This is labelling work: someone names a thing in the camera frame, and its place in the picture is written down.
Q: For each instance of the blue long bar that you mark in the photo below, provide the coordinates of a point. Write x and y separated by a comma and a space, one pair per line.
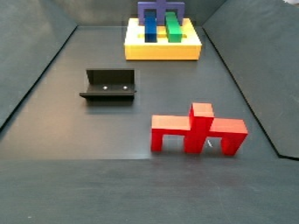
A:
149, 27

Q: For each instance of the green long bar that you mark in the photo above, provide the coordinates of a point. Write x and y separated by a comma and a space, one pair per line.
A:
172, 28

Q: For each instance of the purple cross-shaped block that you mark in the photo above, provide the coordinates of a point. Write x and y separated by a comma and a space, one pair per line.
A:
160, 6

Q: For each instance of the yellow slotted board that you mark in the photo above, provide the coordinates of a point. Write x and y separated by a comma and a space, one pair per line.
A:
161, 50

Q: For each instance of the red cross-shaped block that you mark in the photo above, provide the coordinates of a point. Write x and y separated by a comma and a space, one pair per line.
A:
199, 125

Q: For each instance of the black angle bracket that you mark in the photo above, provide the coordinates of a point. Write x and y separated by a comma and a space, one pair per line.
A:
109, 84

